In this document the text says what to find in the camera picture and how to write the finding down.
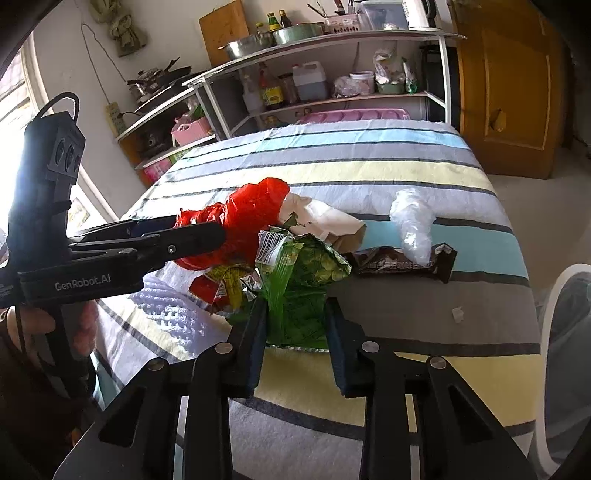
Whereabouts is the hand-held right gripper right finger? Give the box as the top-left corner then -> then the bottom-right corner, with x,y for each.
324,296 -> 539,480

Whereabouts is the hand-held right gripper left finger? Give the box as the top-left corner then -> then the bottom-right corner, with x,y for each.
53,295 -> 269,480

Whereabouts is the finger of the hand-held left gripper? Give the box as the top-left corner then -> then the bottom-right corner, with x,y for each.
81,215 -> 182,241
69,223 -> 228,278

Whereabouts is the green snack packet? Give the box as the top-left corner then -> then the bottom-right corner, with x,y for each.
255,228 -> 352,352

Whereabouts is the red plastic bag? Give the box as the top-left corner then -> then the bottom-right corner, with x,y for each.
173,178 -> 291,278

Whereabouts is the large white foam net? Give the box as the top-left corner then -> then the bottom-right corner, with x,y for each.
97,268 -> 241,365

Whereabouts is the beige paper bag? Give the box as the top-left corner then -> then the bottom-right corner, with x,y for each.
276,194 -> 368,254

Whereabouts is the white trash bin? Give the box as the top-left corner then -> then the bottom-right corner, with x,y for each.
526,263 -> 591,478

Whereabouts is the person's left forearm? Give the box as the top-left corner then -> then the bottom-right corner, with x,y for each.
0,309 -> 100,480

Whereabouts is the person's left hand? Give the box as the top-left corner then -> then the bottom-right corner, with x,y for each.
18,300 -> 100,361

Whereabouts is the colourful cardboard box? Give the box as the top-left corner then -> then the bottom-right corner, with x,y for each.
141,157 -> 178,185

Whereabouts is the yellow red snack packet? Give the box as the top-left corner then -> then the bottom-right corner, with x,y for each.
189,263 -> 262,317

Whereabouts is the pink woven basket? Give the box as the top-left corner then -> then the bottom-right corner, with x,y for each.
171,115 -> 211,147

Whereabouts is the brown coffee packet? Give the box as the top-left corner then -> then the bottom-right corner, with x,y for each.
344,243 -> 459,283

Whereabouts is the white side shelf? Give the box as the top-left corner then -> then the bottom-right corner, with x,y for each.
115,85 -> 218,185

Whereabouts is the window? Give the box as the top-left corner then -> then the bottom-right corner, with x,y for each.
0,37 -> 118,268

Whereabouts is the steel pot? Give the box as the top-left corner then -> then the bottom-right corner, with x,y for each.
127,69 -> 160,100

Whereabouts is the black frying pan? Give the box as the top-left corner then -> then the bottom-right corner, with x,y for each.
134,58 -> 192,109

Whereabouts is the white plastic bag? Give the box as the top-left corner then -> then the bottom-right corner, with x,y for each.
389,188 -> 437,261

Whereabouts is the clear plastic bottle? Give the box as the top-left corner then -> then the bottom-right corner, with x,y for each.
240,74 -> 264,116

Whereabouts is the yellow label sauce bottle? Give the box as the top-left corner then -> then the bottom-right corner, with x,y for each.
257,62 -> 284,110

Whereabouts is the striped tablecloth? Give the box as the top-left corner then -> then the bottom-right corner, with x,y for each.
90,119 -> 541,480

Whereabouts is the dark glass jar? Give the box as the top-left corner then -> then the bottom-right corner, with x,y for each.
279,74 -> 298,106

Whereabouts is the hanging green cloth bag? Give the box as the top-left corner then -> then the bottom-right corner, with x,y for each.
88,0 -> 148,58

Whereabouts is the plastic oil jug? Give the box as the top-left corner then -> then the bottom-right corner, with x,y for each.
291,61 -> 328,103

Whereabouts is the steel bowl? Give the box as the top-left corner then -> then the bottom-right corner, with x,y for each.
219,31 -> 275,58

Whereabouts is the wooden cutting board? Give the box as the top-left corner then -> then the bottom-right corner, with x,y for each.
198,0 -> 252,68

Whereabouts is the crumpled clear plastic bag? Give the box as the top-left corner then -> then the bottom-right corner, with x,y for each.
332,76 -> 365,99

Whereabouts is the green basin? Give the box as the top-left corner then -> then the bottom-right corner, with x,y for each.
272,21 -> 324,45

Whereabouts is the white plastic tub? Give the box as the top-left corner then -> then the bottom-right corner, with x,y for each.
348,71 -> 376,95

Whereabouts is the white metal shelf rack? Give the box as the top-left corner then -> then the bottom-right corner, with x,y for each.
182,28 -> 467,139

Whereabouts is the white food bag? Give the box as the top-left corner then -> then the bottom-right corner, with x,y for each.
373,50 -> 407,84

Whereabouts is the pink utensil basket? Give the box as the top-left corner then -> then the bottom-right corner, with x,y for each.
323,14 -> 361,34

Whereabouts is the green seasoning packet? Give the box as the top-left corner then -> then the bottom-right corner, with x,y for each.
403,58 -> 419,94

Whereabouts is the black tall appliance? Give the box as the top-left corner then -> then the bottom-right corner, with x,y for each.
422,44 -> 446,123

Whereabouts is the clear plastic storage box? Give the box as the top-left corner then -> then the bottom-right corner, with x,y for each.
358,0 -> 409,31

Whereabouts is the wooden door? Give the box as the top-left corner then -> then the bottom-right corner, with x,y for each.
450,0 -> 573,181

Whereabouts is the white electric kettle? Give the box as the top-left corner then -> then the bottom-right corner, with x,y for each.
402,0 -> 437,31

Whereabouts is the wall power strip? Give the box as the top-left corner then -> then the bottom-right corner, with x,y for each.
105,102 -> 122,137

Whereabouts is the wall power cable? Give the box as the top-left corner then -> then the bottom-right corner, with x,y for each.
81,23 -> 116,107

